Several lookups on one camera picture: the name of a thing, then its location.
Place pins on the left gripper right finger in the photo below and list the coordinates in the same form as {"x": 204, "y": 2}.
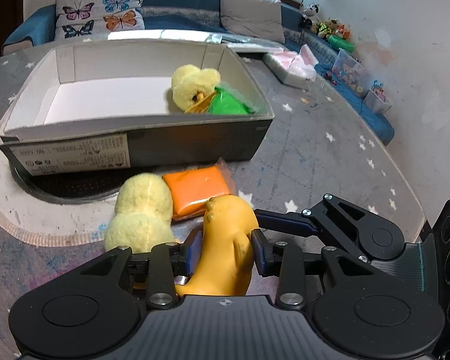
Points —
{"x": 284, "y": 260}

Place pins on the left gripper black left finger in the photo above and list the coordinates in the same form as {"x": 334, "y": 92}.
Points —
{"x": 166, "y": 262}

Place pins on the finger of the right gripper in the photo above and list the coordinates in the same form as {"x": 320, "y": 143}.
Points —
{"x": 291, "y": 223}

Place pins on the green clay bag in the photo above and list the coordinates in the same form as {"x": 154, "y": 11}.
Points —
{"x": 229, "y": 102}

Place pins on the yellow plush chick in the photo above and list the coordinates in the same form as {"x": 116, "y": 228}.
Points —
{"x": 142, "y": 215}

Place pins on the orange clay bag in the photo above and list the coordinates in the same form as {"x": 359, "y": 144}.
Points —
{"x": 191, "y": 189}

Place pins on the white tissue pack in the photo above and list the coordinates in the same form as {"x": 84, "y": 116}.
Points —
{"x": 294, "y": 69}

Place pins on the clear toy storage bin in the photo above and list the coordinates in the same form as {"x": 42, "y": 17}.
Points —
{"x": 348, "y": 70}

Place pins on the yellow plush duck in box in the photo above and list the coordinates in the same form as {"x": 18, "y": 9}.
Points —
{"x": 193, "y": 89}

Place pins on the cardboard shoe box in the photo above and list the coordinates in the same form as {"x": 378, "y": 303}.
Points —
{"x": 108, "y": 105}

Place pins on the white remote control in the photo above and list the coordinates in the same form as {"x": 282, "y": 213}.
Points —
{"x": 242, "y": 45}

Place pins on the stuffed toys pile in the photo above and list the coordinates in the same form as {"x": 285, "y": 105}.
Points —
{"x": 332, "y": 31}

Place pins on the beige cushion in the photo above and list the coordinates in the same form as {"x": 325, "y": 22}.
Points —
{"x": 255, "y": 18}

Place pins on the blue sofa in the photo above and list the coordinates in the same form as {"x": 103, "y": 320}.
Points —
{"x": 200, "y": 15}

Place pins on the butterfly print pillow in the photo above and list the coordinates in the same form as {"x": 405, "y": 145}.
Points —
{"x": 78, "y": 18}

